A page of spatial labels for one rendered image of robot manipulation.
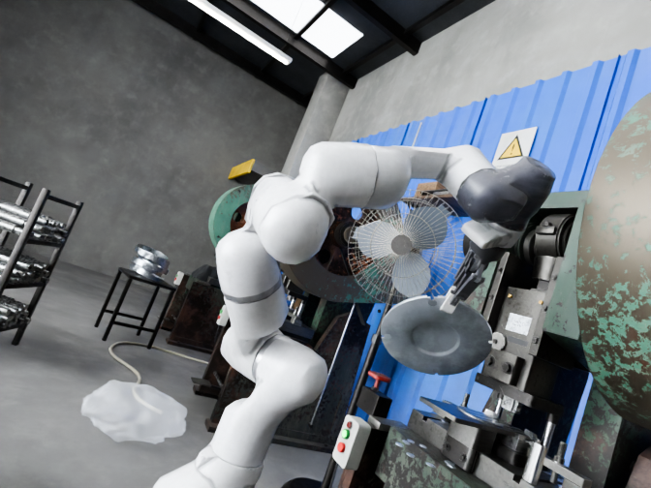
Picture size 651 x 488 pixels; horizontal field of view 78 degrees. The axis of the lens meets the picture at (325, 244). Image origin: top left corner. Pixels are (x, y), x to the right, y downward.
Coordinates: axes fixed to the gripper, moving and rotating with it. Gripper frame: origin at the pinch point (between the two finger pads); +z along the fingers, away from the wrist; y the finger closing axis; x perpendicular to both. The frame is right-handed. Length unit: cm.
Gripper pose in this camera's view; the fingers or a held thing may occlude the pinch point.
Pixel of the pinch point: (451, 299)
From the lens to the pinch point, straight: 105.0
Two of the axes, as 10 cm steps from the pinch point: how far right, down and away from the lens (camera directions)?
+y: 2.5, -5.6, 7.9
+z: -2.5, 7.5, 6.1
